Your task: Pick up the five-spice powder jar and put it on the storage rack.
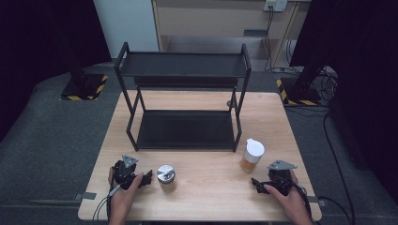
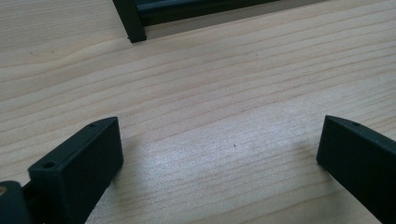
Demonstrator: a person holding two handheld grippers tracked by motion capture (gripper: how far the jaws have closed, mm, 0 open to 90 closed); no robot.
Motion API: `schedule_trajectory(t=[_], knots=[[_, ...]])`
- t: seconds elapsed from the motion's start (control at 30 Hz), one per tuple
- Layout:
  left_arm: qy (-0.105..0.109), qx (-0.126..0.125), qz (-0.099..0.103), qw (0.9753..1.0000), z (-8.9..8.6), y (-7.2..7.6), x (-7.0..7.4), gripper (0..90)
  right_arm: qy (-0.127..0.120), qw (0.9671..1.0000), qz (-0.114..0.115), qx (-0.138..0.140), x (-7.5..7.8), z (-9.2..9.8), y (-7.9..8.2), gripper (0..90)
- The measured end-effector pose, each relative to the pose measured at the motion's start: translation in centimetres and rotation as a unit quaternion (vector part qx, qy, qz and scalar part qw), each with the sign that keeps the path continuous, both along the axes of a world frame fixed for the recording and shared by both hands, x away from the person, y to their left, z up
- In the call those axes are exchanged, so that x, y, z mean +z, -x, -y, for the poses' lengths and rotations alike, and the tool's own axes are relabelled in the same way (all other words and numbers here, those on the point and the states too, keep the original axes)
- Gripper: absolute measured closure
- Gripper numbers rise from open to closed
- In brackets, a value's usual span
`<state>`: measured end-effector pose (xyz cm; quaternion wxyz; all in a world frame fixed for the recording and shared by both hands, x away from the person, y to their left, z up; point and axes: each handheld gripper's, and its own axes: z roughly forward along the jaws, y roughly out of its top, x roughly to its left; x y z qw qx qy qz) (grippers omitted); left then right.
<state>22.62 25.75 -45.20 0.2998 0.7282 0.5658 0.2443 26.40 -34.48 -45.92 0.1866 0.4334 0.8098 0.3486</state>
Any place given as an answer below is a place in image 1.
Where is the dark curtain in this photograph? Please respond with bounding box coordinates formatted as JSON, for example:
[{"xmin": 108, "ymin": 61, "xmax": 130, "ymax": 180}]
[
  {"xmin": 288, "ymin": 0, "xmax": 398, "ymax": 196},
  {"xmin": 0, "ymin": 0, "xmax": 113, "ymax": 143}
]

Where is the person's right hand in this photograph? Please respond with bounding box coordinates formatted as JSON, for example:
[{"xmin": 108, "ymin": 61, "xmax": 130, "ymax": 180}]
[{"xmin": 263, "ymin": 170, "xmax": 312, "ymax": 221}]

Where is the glass jar with metal lid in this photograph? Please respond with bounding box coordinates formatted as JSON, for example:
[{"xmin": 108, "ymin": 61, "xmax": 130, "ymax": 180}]
[{"xmin": 156, "ymin": 164, "xmax": 178, "ymax": 194}]

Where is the black two-tier metal rack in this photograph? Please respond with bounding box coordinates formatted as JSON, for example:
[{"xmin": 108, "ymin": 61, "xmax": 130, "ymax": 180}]
[{"xmin": 113, "ymin": 41, "xmax": 253, "ymax": 154}]

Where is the left hand-held gripper cable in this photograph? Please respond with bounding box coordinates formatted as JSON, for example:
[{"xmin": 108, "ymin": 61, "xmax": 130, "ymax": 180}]
[{"xmin": 92, "ymin": 183, "xmax": 122, "ymax": 223}]

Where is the right hand-held gripper cable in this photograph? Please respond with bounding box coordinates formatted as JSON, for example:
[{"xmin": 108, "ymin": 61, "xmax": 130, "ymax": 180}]
[{"xmin": 290, "ymin": 180, "xmax": 314, "ymax": 225}]

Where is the long black floor cable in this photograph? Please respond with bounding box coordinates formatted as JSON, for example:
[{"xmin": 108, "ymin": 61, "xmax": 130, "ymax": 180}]
[{"xmin": 315, "ymin": 112, "xmax": 357, "ymax": 225}]

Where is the black cable from power strip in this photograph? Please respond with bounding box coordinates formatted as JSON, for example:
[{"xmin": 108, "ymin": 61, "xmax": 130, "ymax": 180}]
[{"xmin": 263, "ymin": 6, "xmax": 294, "ymax": 73}]

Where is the grey table bracket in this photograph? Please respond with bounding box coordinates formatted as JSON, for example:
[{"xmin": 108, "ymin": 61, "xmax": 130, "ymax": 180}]
[
  {"xmin": 306, "ymin": 195, "xmax": 327, "ymax": 207},
  {"xmin": 73, "ymin": 191, "xmax": 98, "ymax": 202}
]

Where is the hand-held gripper cable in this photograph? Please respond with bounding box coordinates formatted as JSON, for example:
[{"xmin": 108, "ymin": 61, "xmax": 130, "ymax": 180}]
[
  {"xmin": 92, "ymin": 183, "xmax": 122, "ymax": 223},
  {"xmin": 290, "ymin": 180, "xmax": 314, "ymax": 225}
]

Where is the white power strip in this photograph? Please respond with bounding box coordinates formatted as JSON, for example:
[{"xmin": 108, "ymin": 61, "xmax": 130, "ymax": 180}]
[{"xmin": 263, "ymin": 0, "xmax": 288, "ymax": 13}]

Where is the glass jar with white lid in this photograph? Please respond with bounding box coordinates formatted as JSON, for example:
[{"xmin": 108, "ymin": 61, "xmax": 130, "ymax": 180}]
[{"xmin": 239, "ymin": 138, "xmax": 266, "ymax": 173}]

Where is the person's left hand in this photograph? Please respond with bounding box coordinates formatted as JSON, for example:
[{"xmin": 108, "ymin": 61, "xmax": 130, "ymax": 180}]
[{"xmin": 107, "ymin": 167, "xmax": 145, "ymax": 218}]

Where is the bundle of floor cables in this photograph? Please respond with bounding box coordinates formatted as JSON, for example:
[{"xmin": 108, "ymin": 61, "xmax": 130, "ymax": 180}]
[{"xmin": 316, "ymin": 66, "xmax": 340, "ymax": 102}]

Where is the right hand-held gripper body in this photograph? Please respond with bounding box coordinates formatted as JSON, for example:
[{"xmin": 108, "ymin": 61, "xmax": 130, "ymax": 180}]
[{"xmin": 267, "ymin": 159, "xmax": 299, "ymax": 197}]

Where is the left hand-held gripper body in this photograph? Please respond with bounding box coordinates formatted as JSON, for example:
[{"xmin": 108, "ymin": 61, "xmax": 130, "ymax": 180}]
[{"xmin": 111, "ymin": 154, "xmax": 140, "ymax": 191}]

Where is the black stand with striped base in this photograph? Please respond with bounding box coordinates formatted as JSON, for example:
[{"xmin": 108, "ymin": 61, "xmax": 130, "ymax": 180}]
[
  {"xmin": 275, "ymin": 57, "xmax": 327, "ymax": 107},
  {"xmin": 58, "ymin": 46, "xmax": 110, "ymax": 102}
]

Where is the grey cabinet handle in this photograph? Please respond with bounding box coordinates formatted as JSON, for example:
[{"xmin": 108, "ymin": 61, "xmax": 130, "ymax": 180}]
[{"xmin": 242, "ymin": 29, "xmax": 268, "ymax": 38}]

